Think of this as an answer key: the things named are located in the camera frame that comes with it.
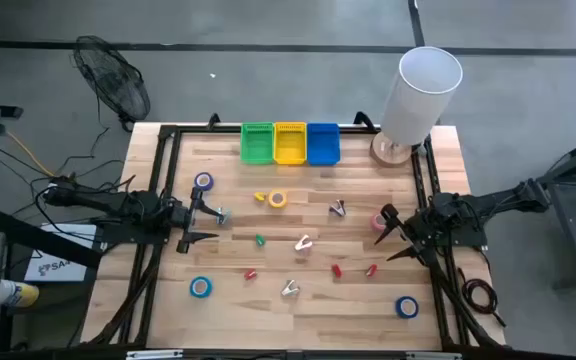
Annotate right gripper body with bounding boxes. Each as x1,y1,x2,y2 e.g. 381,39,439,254
380,201,443,267

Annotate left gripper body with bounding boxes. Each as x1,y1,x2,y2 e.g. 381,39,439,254
170,186,204,255

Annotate dark blue tape roll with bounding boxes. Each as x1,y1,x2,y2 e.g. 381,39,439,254
193,171,215,192

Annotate light blue tape roll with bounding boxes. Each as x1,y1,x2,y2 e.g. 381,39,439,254
189,275,214,300

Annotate royal blue tape roll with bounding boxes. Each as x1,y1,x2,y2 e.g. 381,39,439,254
394,295,420,320

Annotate yellow tape roll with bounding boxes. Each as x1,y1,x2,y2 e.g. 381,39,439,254
267,188,289,209

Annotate grey staple remover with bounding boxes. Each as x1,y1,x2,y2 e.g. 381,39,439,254
280,279,302,298

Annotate green plastic basket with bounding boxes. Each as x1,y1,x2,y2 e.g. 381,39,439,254
240,122,275,166

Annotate yellow plastic basket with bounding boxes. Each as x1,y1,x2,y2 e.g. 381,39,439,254
273,121,308,166

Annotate blue plastic basket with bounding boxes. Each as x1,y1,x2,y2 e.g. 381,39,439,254
306,122,342,167

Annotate white shade table lamp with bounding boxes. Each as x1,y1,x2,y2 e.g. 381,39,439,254
369,45,464,169

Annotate white printed box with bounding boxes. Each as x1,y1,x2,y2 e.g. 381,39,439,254
23,223,98,284

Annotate black diagonal beam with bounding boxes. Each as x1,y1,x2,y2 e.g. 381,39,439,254
0,207,104,269

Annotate black floor fan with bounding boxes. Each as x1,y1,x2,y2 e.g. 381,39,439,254
70,34,152,132

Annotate dark grey metal cart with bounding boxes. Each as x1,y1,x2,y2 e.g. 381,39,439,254
519,127,576,291

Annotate yellow and white spray can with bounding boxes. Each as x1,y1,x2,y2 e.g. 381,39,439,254
0,278,41,309

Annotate dark red coiled cable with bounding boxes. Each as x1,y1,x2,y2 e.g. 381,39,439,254
460,267,508,329

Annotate black aluminium table frame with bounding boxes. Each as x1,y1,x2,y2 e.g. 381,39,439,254
87,112,507,360

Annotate silver metal bracket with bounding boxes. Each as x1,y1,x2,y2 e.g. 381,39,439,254
126,349,184,360
406,351,463,360

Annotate yellow cable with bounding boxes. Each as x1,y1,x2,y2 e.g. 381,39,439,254
0,102,57,179

